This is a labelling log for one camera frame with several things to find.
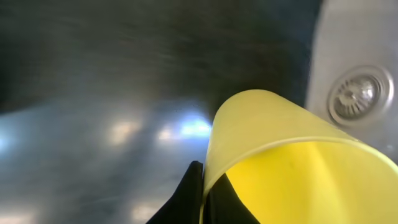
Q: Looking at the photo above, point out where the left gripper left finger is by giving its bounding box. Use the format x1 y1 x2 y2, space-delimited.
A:
146 161 205 224

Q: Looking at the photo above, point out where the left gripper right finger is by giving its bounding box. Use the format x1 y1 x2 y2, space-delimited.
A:
206 173 261 224

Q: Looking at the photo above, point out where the yellow cup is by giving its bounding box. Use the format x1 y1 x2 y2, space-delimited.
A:
198 89 398 224

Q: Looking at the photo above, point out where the steel sink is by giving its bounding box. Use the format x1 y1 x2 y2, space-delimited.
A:
304 0 398 164

